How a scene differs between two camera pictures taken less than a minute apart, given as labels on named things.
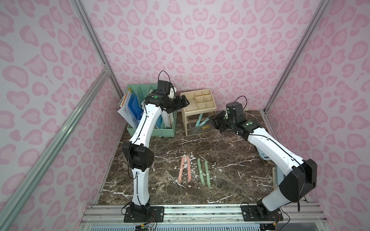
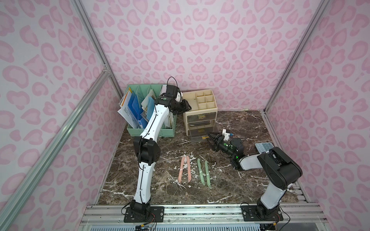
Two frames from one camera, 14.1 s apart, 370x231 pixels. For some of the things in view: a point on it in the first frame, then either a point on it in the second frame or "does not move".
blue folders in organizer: [134, 109] does not move
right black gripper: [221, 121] → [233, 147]
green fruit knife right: [208, 175] does not move
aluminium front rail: [310, 213] does not move
